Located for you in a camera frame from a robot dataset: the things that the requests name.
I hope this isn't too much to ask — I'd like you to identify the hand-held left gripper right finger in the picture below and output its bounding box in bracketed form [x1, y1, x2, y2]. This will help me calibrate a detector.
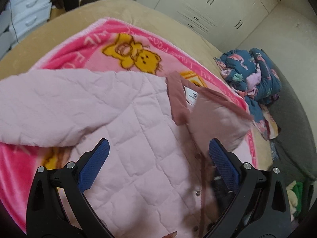
[196, 138, 291, 238]

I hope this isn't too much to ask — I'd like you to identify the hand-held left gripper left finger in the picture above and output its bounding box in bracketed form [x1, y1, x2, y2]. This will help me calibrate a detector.
[26, 138, 117, 238]

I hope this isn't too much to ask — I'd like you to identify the pink quilted jacket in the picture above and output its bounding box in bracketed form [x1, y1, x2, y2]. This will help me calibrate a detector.
[0, 69, 254, 238]

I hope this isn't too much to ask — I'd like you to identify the dark clothes pile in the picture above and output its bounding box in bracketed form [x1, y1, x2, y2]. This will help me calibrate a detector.
[51, 0, 82, 12]

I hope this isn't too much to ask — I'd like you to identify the beige printed blanket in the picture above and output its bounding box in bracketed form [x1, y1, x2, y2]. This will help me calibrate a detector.
[258, 104, 279, 140]

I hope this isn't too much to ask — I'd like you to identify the green plush toy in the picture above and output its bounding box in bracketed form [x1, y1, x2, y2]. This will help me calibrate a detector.
[286, 181, 304, 221]

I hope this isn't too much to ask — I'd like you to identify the grey padded headboard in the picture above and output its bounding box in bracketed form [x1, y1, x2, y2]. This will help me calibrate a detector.
[269, 69, 317, 180]

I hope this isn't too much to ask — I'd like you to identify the navy flamingo print quilt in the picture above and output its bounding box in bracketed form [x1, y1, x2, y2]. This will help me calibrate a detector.
[214, 48, 283, 140]

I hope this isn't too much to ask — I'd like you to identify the pink cartoon printed blanket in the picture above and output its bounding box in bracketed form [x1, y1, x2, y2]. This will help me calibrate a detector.
[0, 17, 259, 235]

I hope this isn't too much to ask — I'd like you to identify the bed with tan sheet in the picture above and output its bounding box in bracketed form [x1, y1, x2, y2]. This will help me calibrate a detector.
[0, 0, 275, 169]

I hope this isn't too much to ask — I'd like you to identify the cardboard box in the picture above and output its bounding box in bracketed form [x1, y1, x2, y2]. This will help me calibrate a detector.
[50, 6, 65, 21]

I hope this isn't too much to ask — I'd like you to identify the white low cabinet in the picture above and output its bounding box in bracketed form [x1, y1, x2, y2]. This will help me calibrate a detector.
[0, 12, 16, 60]

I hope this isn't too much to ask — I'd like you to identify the white wardrobe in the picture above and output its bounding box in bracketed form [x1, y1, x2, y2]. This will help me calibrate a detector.
[103, 0, 278, 42]

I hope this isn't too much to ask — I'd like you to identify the white drawer chest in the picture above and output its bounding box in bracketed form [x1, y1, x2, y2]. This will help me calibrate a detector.
[9, 0, 53, 39]

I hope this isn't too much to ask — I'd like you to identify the black power cable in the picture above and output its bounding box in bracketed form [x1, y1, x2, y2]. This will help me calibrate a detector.
[9, 1, 20, 43]

